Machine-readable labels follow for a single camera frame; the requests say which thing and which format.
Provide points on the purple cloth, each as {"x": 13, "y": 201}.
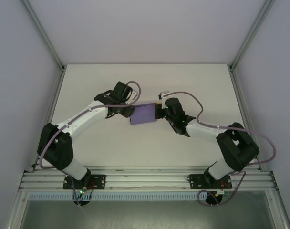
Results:
{"x": 142, "y": 114}

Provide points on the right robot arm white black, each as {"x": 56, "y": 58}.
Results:
{"x": 238, "y": 150}

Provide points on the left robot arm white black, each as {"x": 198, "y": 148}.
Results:
{"x": 59, "y": 148}

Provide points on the small circuit board with LED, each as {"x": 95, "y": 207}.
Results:
{"x": 82, "y": 190}
{"x": 222, "y": 192}

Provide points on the grey metal sheet panel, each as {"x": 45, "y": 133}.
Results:
{"x": 145, "y": 214}

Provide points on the aluminium mounting rail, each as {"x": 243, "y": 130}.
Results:
{"x": 145, "y": 177}

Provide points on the aluminium table side rail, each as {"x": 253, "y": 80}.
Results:
{"x": 55, "y": 95}
{"x": 239, "y": 95}

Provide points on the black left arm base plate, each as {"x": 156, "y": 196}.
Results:
{"x": 99, "y": 181}

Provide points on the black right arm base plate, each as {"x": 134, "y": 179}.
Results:
{"x": 195, "y": 181}

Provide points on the aluminium upright frame post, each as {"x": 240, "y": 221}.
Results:
{"x": 45, "y": 33}
{"x": 250, "y": 33}

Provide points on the aluminium lower frame beam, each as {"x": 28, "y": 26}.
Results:
{"x": 16, "y": 210}
{"x": 278, "y": 210}

